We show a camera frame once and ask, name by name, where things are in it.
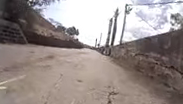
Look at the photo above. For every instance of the grey worn asphalt road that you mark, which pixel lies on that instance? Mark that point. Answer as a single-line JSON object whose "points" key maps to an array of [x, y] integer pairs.
{"points": [[77, 73]]}

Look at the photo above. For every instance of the distant dark trees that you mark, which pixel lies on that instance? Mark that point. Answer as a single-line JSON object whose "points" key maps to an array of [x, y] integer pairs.
{"points": [[72, 30]]}

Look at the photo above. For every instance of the row of utility poles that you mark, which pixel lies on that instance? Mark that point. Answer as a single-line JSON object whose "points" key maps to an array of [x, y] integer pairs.
{"points": [[114, 27]]}

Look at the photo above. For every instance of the bare earth bank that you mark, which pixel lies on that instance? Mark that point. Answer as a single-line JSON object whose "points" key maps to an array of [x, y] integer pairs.
{"points": [[45, 29]]}

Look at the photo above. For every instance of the dark low retaining wall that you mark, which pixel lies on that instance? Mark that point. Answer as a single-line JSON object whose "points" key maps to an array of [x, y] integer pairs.
{"points": [[53, 41]]}

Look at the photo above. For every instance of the rough stone wall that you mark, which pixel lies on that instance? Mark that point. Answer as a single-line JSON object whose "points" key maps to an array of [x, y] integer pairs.
{"points": [[166, 53]]}

